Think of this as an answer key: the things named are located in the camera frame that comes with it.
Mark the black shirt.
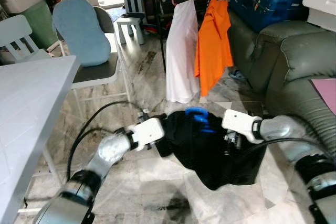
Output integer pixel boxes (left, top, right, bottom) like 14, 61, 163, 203
155, 110, 268, 191

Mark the blue plastic hanger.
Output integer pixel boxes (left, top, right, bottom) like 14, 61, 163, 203
185, 107, 217, 134

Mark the blue slipper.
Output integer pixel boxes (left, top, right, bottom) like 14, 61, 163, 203
230, 69, 247, 81

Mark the orange shirt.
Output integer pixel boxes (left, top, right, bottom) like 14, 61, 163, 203
194, 0, 234, 97

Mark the white shirt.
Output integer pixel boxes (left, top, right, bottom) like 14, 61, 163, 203
165, 0, 200, 104

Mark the pink mat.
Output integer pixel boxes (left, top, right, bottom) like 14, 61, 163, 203
311, 79, 336, 115

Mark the black metal drying rack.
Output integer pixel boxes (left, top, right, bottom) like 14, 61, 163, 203
149, 0, 268, 72

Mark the blue hard suitcase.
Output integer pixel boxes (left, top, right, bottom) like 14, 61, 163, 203
228, 0, 308, 33

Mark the white plastic folding table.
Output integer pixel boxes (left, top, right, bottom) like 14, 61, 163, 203
0, 55, 80, 224

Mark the green plastic basket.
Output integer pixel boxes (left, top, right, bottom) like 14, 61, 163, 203
18, 0, 58, 49

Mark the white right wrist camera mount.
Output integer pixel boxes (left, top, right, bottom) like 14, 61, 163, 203
222, 109, 263, 144

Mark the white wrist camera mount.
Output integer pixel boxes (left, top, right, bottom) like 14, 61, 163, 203
222, 109, 263, 144
128, 118, 166, 151

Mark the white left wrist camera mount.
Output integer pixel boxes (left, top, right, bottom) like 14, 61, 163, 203
128, 118, 166, 151

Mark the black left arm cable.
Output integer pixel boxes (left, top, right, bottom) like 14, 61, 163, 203
66, 101, 150, 182
73, 127, 122, 154

